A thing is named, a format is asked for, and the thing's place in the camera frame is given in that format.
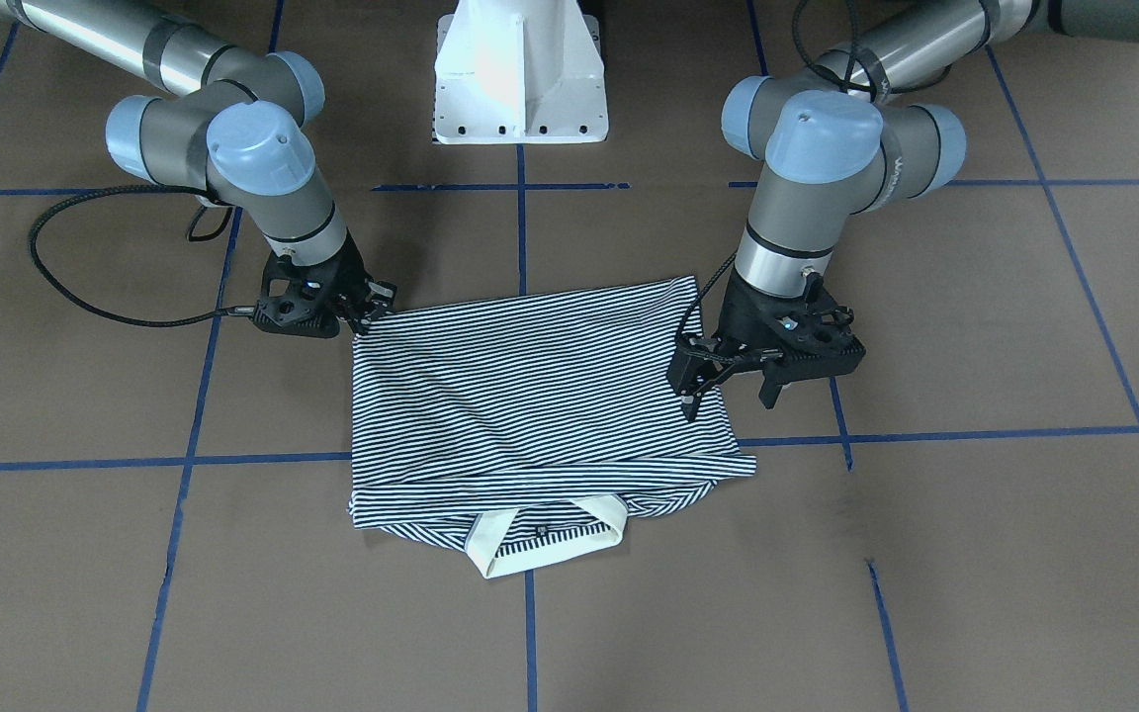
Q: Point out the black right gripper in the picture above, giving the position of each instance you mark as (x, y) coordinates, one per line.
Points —
(349, 280)

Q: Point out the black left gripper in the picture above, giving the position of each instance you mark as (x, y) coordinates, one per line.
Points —
(740, 319)

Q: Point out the navy white striped polo shirt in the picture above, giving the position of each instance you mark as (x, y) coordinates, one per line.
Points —
(529, 431)

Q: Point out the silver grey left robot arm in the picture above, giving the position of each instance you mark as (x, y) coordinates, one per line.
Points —
(832, 147)

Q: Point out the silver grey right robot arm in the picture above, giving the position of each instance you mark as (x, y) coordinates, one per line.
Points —
(228, 130)

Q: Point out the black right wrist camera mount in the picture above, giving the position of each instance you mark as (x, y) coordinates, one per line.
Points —
(298, 300)

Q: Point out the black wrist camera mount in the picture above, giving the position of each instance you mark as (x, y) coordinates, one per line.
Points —
(813, 339)
(298, 300)

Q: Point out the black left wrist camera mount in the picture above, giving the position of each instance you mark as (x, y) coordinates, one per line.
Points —
(813, 339)

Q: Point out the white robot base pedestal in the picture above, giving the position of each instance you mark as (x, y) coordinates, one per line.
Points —
(520, 72)

